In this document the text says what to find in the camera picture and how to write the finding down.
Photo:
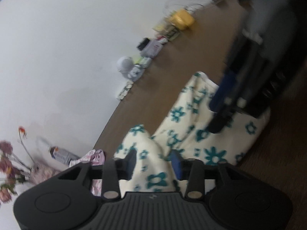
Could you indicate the white tin box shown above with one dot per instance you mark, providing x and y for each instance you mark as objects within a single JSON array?
[{"x": 152, "y": 49}]

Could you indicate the white power strip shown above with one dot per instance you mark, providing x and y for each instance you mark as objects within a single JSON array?
[{"x": 126, "y": 89}]

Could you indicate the green white small boxes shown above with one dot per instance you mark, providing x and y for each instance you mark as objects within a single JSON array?
[{"x": 143, "y": 62}]

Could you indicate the pink purple vase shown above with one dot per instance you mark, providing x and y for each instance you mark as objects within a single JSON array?
[{"x": 40, "y": 173}]

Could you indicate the pink floral garment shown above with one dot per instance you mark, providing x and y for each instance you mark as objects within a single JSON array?
[{"x": 96, "y": 158}]

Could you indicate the yellow mug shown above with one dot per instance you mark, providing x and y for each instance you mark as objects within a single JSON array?
[{"x": 182, "y": 19}]

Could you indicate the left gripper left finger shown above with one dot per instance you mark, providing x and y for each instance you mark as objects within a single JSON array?
[{"x": 115, "y": 170}]

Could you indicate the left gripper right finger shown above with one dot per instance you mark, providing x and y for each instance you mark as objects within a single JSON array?
[{"x": 192, "y": 171}]

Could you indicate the white astronaut figurine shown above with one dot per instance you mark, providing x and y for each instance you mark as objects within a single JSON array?
[{"x": 129, "y": 69}]

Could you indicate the cream green floral dress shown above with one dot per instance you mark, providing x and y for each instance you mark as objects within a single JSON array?
[{"x": 183, "y": 129}]

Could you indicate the plastic drink bottle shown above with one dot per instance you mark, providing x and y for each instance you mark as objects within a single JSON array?
[{"x": 62, "y": 155}]

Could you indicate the black charger block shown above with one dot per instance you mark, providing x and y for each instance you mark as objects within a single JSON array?
[{"x": 143, "y": 44}]

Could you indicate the glass cup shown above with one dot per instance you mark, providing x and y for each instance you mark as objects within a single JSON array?
[{"x": 170, "y": 32}]

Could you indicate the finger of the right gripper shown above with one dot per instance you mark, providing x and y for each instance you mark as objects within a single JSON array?
[
  {"x": 228, "y": 82},
  {"x": 223, "y": 109}
]

